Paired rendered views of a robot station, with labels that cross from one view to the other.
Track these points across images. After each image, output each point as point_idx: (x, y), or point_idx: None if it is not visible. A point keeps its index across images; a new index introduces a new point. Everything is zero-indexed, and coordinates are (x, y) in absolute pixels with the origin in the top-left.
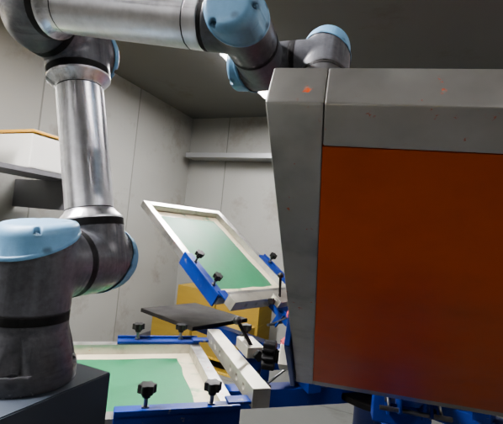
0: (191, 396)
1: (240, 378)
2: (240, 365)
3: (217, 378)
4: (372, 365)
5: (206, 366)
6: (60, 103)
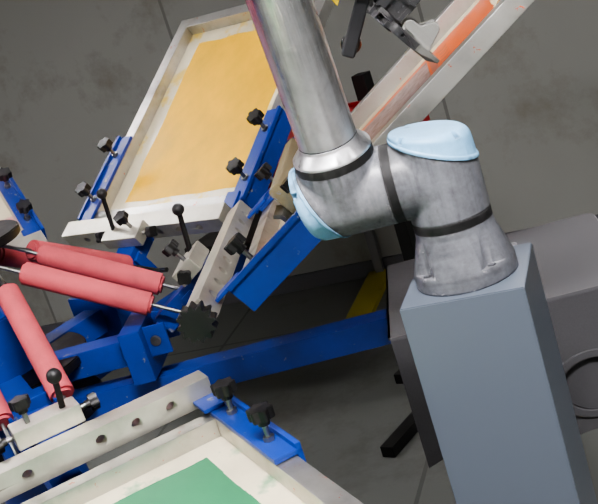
0: (160, 480)
1: (154, 410)
2: (121, 412)
3: (119, 457)
4: None
5: (67, 486)
6: (311, 5)
